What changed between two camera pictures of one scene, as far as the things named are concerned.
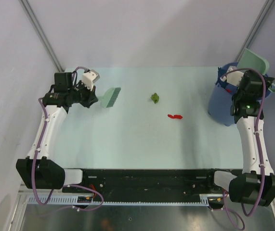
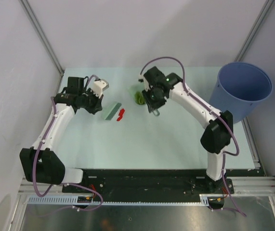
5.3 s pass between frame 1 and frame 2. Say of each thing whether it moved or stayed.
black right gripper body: moved
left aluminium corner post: stayed
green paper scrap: moved
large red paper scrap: moved
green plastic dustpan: moved
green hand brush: moved
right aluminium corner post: stayed
